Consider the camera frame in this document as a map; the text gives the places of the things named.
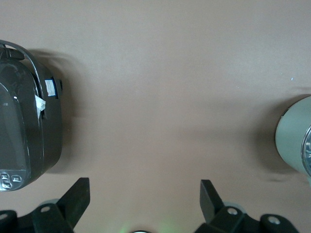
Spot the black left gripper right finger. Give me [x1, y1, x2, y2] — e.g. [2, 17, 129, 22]
[195, 179, 301, 233]

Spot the black electric rice cooker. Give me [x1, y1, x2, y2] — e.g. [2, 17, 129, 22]
[0, 40, 64, 192]

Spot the glass pot lid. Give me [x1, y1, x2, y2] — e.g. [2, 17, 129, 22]
[300, 123, 311, 177]

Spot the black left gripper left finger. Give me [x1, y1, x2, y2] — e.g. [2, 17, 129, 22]
[0, 178, 90, 233]

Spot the grey steel cooking pot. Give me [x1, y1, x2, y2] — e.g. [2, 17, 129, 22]
[275, 94, 311, 183]

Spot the brown table cloth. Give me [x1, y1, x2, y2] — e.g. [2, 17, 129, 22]
[0, 0, 311, 233]

